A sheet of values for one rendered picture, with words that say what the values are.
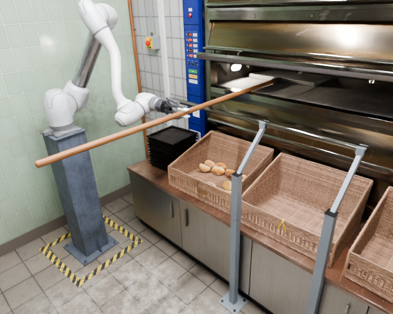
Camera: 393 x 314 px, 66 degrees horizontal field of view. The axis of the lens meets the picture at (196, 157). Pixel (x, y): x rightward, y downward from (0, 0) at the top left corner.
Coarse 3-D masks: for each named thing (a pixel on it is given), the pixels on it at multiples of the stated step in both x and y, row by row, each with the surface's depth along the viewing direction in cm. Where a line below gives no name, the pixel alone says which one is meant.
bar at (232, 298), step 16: (224, 112) 174; (288, 128) 148; (256, 144) 157; (336, 144) 133; (352, 144) 129; (240, 176) 153; (352, 176) 127; (240, 192) 158; (240, 208) 163; (336, 208) 123; (240, 224) 168; (320, 240) 130; (320, 256) 132; (320, 272) 135; (320, 288) 140; (224, 304) 194; (240, 304) 194
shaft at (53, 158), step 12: (264, 84) 216; (228, 96) 190; (192, 108) 170; (156, 120) 154; (168, 120) 159; (120, 132) 141; (132, 132) 145; (84, 144) 130; (96, 144) 132; (48, 156) 120; (60, 156) 122
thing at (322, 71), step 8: (200, 56) 202; (208, 56) 198; (248, 64) 178; (256, 64) 174; (264, 64) 171; (272, 64) 167; (280, 64) 164; (312, 72) 153; (320, 72) 150; (328, 72) 148; (336, 72) 145; (344, 72) 143; (352, 72) 140; (384, 80) 132; (392, 80) 130
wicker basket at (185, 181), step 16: (208, 144) 237; (224, 144) 228; (240, 144) 218; (176, 160) 214; (192, 160) 228; (224, 160) 230; (240, 160) 220; (256, 160) 211; (176, 176) 208; (192, 176) 197; (208, 176) 224; (224, 176) 224; (256, 176) 194; (192, 192) 202; (208, 192) 190; (224, 192) 180; (224, 208) 185
